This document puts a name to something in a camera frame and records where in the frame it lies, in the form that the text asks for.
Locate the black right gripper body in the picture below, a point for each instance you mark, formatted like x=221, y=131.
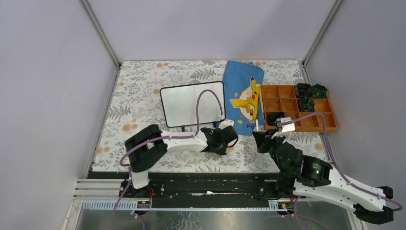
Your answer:
x=267, y=144

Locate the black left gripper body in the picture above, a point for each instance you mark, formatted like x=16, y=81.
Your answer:
x=221, y=149

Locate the black orange cloth roll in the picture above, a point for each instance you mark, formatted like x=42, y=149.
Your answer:
x=271, y=118

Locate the white whiteboard black frame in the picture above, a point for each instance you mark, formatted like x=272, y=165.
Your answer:
x=188, y=105

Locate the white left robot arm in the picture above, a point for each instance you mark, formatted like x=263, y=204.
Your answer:
x=146, y=148

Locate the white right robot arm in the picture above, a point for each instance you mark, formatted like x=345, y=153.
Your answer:
x=303, y=175

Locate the blue Pikachu cloth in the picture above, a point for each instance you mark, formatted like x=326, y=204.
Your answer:
x=242, y=90

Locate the orange compartment tray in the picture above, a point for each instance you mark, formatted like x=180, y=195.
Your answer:
x=282, y=98

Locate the floral tablecloth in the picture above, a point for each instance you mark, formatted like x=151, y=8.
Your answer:
x=136, y=104

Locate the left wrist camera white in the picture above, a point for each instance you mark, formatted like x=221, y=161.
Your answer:
x=225, y=123

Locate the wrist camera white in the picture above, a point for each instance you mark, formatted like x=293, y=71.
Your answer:
x=285, y=126
x=225, y=123

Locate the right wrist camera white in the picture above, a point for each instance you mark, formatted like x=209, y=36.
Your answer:
x=285, y=126

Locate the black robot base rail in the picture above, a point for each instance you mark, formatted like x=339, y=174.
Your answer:
x=182, y=192

